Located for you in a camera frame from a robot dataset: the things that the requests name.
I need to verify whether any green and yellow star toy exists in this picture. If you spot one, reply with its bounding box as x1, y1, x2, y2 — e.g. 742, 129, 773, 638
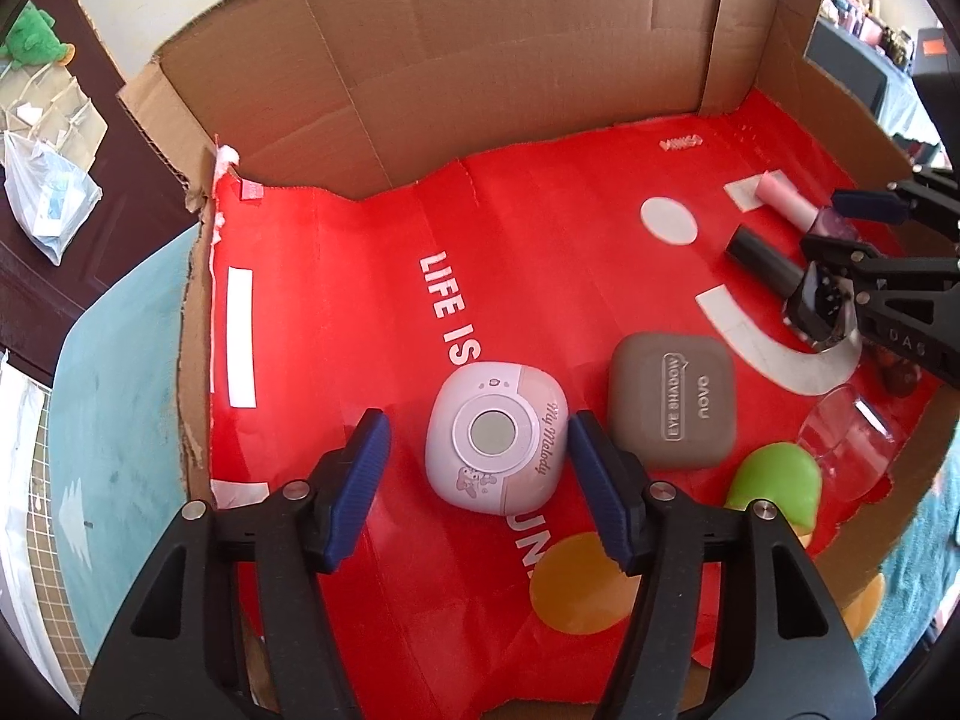
724, 442, 824, 550

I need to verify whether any black perfume bottle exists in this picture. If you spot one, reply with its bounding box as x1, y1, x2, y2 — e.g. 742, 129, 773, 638
725, 225, 856, 353

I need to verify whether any clear plastic bag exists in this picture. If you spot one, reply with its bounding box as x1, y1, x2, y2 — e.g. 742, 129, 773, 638
4, 131, 102, 267

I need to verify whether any small round object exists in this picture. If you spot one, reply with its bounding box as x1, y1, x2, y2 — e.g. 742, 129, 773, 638
883, 358, 925, 397

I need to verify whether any green plush toy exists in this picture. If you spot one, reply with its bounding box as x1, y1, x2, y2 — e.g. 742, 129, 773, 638
0, 1, 76, 68

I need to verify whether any black cabinet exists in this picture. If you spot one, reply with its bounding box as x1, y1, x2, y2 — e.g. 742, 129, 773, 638
804, 19, 893, 121

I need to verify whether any blue tablecloth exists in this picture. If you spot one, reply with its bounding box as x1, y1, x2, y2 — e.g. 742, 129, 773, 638
877, 64, 920, 143

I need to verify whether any pink capped nail polish bottle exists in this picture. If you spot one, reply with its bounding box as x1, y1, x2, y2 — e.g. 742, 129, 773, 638
756, 171, 860, 237

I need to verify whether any cardboard box with red lining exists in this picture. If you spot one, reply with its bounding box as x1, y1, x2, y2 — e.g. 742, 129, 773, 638
116, 0, 960, 720

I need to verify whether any lilac round case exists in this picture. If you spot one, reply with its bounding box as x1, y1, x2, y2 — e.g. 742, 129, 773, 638
424, 361, 569, 517

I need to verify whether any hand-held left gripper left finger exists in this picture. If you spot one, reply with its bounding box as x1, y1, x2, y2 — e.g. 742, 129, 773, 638
79, 407, 392, 720

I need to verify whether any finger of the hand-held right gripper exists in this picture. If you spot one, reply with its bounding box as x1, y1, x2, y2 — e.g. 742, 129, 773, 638
831, 165, 960, 230
799, 234, 960, 302

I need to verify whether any beige hanging organizer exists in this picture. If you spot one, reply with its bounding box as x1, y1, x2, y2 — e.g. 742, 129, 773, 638
0, 64, 106, 166

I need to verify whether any grey-brown eyeshadow case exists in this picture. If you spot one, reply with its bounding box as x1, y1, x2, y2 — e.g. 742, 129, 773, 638
606, 331, 737, 472

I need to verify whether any dark brown door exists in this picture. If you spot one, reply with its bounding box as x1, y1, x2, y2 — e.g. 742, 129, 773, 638
0, 0, 188, 383

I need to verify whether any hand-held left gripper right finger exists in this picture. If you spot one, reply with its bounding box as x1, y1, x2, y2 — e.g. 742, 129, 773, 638
568, 410, 878, 720

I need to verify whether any clear glass cup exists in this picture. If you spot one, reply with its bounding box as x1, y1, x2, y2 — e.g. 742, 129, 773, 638
796, 384, 907, 503

